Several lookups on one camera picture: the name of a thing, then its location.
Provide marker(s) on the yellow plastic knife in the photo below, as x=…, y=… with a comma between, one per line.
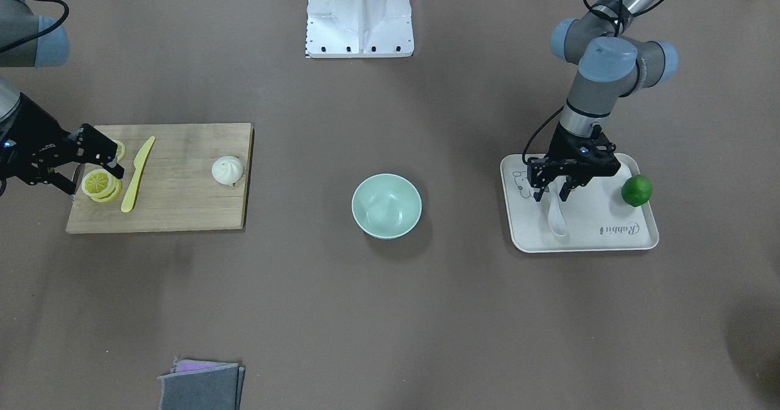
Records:
x=139, y=162

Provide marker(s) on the wooden cutting board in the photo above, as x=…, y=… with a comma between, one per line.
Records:
x=177, y=192

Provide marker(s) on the cream rabbit tray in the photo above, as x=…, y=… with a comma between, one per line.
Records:
x=596, y=216

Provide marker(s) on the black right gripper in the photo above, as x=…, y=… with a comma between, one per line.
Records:
x=38, y=145

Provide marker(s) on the white steamed bun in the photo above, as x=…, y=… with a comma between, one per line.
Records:
x=227, y=170

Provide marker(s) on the grey folded cloth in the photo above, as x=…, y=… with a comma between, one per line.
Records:
x=196, y=384

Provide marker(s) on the white ceramic spoon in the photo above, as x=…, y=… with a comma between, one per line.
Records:
x=556, y=221

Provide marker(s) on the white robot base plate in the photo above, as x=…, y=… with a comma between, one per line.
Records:
x=359, y=29

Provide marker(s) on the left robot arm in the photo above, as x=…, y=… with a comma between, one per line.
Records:
x=610, y=66

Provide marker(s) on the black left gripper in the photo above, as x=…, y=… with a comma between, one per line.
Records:
x=561, y=145

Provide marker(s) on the lemon slice underneath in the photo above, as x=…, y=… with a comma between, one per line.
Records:
x=114, y=192

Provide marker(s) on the lemon slice upper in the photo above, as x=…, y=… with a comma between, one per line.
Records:
x=98, y=184

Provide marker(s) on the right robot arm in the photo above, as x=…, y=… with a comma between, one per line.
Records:
x=29, y=41

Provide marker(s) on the green lime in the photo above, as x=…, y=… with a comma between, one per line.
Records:
x=637, y=190

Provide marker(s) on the mint green bowl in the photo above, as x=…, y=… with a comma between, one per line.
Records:
x=386, y=206

